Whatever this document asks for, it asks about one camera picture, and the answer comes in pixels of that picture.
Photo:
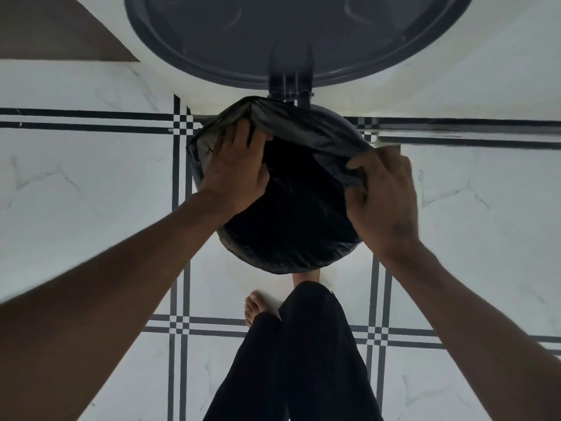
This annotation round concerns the person's left hand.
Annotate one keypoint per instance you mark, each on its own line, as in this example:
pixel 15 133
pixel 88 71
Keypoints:
pixel 230 170

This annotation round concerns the person's right hand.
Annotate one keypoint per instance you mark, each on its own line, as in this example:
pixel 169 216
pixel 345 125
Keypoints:
pixel 388 201

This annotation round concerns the person's right thumb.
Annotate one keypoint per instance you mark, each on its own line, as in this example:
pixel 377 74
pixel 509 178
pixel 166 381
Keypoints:
pixel 363 161

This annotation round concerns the person's left thumb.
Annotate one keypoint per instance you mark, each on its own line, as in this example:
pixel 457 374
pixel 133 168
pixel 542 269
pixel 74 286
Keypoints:
pixel 263 179

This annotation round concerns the black plastic garbage bag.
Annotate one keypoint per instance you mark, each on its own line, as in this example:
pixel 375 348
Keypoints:
pixel 302 201

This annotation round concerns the person's left forearm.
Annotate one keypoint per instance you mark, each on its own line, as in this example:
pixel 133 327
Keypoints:
pixel 109 293

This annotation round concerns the person's right forearm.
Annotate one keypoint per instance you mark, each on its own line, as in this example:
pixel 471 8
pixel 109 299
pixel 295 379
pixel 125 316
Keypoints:
pixel 473 337

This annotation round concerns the person's right foot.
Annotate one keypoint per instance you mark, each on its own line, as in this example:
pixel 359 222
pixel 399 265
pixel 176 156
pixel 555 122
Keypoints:
pixel 307 278

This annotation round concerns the person's foot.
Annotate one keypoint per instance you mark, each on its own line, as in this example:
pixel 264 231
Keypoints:
pixel 259 307
pixel 307 278

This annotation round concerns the person's left foot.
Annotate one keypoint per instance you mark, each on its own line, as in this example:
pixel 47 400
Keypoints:
pixel 259 307

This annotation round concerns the grey round bin lid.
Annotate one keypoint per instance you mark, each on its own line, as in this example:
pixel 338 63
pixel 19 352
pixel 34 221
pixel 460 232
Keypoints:
pixel 298 34

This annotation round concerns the person's black trousers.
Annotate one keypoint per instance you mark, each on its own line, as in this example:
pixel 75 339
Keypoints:
pixel 302 363

